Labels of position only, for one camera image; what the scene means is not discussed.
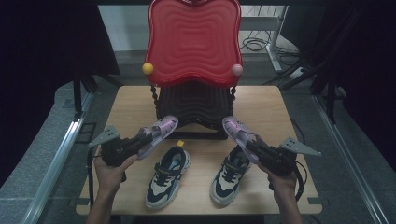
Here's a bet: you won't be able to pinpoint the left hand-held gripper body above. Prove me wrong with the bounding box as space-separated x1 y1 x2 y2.
88 124 141 167

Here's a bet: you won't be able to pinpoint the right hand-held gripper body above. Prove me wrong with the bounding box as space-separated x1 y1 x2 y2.
261 136 322 176

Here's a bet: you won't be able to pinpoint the purple jelly sandal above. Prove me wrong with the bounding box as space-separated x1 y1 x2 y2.
221 116 265 164
136 115 179 161

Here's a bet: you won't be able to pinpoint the navy and cream sneaker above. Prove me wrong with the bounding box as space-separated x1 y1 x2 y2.
209 145 251 207
144 140 191 210

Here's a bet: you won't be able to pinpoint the red and black shoe rack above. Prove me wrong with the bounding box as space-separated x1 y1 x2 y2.
142 0 244 140

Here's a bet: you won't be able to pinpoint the person's right hand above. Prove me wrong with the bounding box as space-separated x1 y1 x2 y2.
258 164 298 199

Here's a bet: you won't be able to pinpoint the person's left hand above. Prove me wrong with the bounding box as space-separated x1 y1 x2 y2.
92 153 138 194

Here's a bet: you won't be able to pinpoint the black metal stand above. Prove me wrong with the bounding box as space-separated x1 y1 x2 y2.
264 55 347 125
73 68 122 120

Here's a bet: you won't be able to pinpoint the white power strip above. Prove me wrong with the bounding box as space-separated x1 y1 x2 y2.
289 66 304 80

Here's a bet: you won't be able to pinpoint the black curtain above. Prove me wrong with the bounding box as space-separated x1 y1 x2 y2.
0 0 120 188
281 0 396 172

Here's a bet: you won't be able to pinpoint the right hand-held gripper cable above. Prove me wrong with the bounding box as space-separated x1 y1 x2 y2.
292 161 308 202

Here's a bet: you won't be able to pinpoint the hand-held gripper cable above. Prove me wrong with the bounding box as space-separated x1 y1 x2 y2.
292 161 308 202
86 147 96 208

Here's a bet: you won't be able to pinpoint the black floor bracket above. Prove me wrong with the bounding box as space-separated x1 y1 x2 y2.
76 122 97 144

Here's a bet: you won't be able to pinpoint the left hand-held gripper cable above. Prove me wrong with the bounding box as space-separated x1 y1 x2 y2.
86 147 96 208

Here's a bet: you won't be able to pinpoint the aluminium rail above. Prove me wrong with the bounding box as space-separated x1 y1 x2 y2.
312 94 390 224
20 92 94 224

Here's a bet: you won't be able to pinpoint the black floor cables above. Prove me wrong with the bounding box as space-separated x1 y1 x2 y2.
239 31 300 58

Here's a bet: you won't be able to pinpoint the white desk frame leg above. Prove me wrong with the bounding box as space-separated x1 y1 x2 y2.
241 5 289 74

